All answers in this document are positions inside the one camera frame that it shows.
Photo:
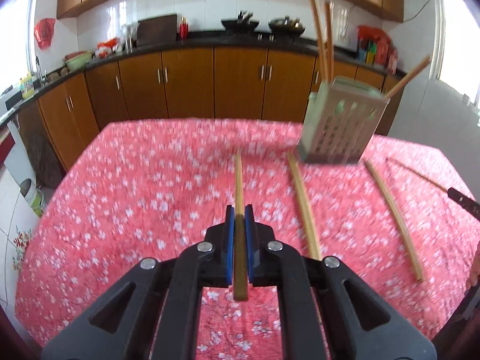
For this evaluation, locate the green basin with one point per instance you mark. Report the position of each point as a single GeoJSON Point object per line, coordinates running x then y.
{"type": "Point", "coordinates": [75, 61]}

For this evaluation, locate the black wok left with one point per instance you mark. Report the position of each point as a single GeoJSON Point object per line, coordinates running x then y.
{"type": "Point", "coordinates": [243, 24]}

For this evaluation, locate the black wok with lid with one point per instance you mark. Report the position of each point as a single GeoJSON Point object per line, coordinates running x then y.
{"type": "Point", "coordinates": [286, 27]}

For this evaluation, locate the red bottle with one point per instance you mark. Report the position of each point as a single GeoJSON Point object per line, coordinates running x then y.
{"type": "Point", "coordinates": [183, 28]}

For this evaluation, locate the red bags and condiment bottles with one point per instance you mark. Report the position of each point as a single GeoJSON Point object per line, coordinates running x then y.
{"type": "Point", "coordinates": [375, 47]}

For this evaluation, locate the red floral tablecloth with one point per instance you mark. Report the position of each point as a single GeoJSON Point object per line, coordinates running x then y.
{"type": "Point", "coordinates": [151, 189]}

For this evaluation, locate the person's right hand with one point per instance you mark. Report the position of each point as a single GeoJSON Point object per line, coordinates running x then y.
{"type": "Point", "coordinates": [473, 278]}

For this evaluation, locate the dark wooden cutting board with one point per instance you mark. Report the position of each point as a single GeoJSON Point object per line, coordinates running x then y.
{"type": "Point", "coordinates": [157, 29]}

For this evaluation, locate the yellow dish soap bottle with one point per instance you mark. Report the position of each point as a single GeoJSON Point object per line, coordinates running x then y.
{"type": "Point", "coordinates": [27, 86]}

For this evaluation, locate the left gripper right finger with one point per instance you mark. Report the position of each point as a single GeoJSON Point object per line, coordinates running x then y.
{"type": "Point", "coordinates": [326, 310]}

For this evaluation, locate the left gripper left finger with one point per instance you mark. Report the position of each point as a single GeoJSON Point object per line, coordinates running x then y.
{"type": "Point", "coordinates": [152, 311]}

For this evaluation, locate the lower wooden cabinets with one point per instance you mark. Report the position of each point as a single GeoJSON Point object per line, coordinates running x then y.
{"type": "Point", "coordinates": [226, 82]}

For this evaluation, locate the beige perforated utensil holder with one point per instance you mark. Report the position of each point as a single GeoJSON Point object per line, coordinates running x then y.
{"type": "Point", "coordinates": [341, 118]}

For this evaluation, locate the red white plastic bag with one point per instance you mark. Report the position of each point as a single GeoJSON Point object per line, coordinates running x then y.
{"type": "Point", "coordinates": [109, 47]}

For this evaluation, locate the red plastic bag on wall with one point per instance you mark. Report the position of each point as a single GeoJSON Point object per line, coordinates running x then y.
{"type": "Point", "coordinates": [44, 31]}

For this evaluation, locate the right window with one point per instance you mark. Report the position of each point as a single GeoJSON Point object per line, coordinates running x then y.
{"type": "Point", "coordinates": [456, 50]}

